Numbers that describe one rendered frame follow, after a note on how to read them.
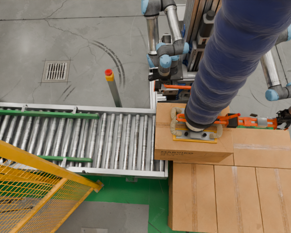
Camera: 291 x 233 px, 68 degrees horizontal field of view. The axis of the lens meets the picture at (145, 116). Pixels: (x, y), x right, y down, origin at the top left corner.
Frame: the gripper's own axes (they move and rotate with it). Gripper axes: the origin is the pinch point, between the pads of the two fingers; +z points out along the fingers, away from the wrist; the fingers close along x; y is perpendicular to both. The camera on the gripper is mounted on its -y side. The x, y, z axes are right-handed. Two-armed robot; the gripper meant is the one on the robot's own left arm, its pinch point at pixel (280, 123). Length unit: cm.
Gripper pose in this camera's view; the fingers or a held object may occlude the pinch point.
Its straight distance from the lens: 187.0
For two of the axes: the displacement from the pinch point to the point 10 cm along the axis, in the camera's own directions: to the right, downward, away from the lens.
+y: -10.0, -0.5, 0.6
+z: 0.3, 4.0, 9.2
